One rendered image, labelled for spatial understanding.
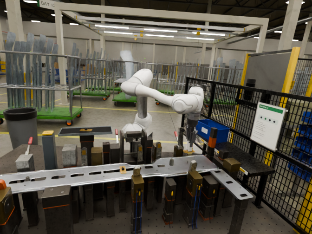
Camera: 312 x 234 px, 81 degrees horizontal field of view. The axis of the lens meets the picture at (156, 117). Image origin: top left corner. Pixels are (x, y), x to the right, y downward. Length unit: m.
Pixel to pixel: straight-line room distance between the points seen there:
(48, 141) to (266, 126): 1.56
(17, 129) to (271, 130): 3.76
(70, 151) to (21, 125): 2.73
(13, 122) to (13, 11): 5.53
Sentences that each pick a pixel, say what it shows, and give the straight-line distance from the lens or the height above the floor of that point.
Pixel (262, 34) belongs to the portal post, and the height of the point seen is 2.97.
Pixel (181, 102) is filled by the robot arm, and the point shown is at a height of 1.48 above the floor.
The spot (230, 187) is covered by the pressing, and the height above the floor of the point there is 1.00.
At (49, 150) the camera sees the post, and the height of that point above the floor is 1.03.
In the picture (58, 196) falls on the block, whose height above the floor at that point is 1.03.
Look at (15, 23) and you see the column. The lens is 8.79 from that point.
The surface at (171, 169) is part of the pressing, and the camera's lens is 1.27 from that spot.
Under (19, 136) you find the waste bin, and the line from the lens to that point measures 4.06.
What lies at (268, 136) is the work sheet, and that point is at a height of 1.23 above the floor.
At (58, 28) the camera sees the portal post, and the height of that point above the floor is 2.70.
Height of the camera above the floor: 1.66
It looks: 16 degrees down
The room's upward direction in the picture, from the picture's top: 4 degrees clockwise
